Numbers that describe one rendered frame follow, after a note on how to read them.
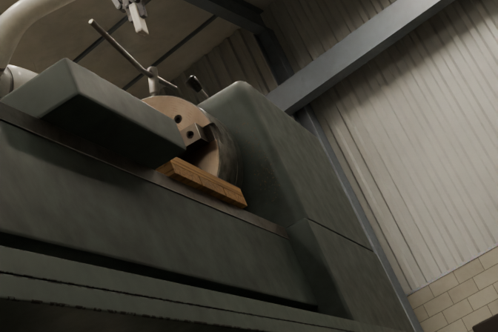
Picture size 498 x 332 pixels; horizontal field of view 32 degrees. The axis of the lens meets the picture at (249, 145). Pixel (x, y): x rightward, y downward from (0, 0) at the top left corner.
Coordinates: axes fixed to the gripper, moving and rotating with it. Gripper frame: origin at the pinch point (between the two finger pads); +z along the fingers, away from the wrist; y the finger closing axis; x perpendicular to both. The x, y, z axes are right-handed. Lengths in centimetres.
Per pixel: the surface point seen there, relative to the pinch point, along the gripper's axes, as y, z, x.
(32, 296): 26, 80, -97
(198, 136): 3.1, 27.9, 5.7
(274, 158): 11.4, 31.6, 25.8
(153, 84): -6.2, 8.2, 13.1
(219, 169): 4.0, 34.7, 10.0
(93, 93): 15, 45, -59
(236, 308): 26, 78, -59
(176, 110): -1.3, 18.3, 9.7
